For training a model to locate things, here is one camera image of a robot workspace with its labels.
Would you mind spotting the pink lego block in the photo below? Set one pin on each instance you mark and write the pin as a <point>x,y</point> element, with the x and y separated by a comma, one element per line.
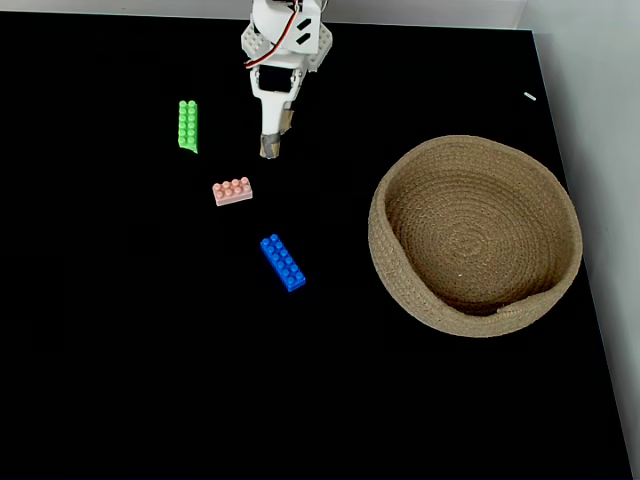
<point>231,192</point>

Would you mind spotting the small white tape strip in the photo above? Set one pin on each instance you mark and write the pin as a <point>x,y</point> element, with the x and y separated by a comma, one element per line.
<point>530,96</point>

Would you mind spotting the green lego block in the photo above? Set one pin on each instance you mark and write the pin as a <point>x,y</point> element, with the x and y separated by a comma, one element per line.
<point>187,125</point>

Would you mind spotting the blue lego block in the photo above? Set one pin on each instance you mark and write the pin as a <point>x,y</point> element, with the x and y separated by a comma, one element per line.
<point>282,262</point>

